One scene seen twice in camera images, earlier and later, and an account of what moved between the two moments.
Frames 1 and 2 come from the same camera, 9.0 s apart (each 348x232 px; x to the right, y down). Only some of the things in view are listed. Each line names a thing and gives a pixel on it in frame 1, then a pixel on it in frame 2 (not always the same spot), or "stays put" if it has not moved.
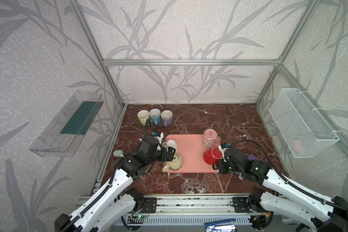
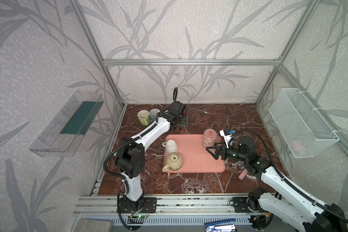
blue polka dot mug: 154,114 stays put
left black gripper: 164,158 to 185,121
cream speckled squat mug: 175,164 stays put
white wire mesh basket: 305,131 stays put
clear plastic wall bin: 60,137 stays put
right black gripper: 220,164 to 217,152
